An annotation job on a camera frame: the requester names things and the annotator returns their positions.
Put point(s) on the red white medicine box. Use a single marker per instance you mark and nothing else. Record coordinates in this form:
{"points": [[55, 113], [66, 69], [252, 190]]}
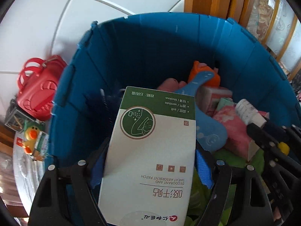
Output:
{"points": [[19, 141]]}

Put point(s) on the pastel tissue pack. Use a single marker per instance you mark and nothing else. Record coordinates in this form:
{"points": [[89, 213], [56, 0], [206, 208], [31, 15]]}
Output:
{"points": [[224, 101]]}

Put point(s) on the white paper roll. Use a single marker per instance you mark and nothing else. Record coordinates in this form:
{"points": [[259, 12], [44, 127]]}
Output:
{"points": [[249, 114]]}

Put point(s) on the red plastic suitcase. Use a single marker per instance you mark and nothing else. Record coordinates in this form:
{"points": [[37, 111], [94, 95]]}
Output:
{"points": [[37, 83]]}

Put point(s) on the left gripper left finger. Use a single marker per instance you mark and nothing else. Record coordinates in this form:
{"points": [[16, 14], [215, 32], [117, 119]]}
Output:
{"points": [[64, 194]]}

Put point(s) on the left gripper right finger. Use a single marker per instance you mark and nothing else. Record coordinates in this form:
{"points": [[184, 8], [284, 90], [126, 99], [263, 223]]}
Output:
{"points": [[232, 192]]}

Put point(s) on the blue folding crate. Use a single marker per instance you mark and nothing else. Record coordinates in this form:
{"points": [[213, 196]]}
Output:
{"points": [[157, 51]]}

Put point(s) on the blue plastic fan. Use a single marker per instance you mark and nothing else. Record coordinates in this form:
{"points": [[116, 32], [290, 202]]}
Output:
{"points": [[210, 134]]}

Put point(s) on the yellow duck plush toy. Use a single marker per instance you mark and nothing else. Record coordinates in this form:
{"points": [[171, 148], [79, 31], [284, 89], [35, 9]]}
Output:
{"points": [[31, 132]]}

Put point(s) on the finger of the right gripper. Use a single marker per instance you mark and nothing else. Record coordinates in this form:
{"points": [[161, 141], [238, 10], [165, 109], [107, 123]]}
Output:
{"points": [[291, 135], [269, 145]]}

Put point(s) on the orange plush toy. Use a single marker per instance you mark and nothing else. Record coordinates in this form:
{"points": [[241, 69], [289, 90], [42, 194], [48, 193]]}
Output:
{"points": [[202, 69]]}

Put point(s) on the green red medicine box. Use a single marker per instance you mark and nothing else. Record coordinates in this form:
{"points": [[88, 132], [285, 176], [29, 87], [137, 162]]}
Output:
{"points": [[41, 145]]}

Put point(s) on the pink tissue pack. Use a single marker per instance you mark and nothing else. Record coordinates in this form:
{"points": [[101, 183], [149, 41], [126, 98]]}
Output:
{"points": [[238, 141]]}

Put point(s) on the pink white carton box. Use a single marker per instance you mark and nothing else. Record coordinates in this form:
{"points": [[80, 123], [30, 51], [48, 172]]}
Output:
{"points": [[207, 98]]}

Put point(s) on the green frog plush toy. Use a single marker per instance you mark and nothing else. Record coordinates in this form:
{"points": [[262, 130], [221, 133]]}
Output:
{"points": [[211, 188]]}

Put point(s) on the dark green gift bag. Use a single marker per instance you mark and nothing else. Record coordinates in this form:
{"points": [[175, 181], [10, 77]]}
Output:
{"points": [[15, 117]]}

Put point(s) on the white green patch box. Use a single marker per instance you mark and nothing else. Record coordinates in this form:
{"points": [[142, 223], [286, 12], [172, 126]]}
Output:
{"points": [[149, 165]]}

